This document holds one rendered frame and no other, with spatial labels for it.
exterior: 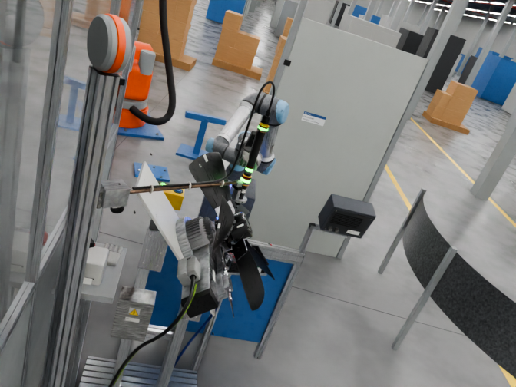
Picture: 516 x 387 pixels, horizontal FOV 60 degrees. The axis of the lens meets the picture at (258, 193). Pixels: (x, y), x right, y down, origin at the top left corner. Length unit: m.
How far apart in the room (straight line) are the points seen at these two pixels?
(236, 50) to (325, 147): 7.44
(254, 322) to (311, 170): 1.61
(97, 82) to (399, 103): 3.03
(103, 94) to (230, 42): 9.81
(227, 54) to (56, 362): 9.75
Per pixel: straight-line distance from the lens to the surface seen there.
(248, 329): 3.00
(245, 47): 11.16
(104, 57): 1.36
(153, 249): 1.95
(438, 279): 3.50
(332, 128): 3.93
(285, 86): 3.73
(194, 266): 1.73
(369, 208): 2.60
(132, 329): 2.13
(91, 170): 1.51
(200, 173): 1.91
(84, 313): 2.29
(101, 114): 1.44
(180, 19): 9.87
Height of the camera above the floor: 2.18
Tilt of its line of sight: 25 degrees down
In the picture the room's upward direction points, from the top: 19 degrees clockwise
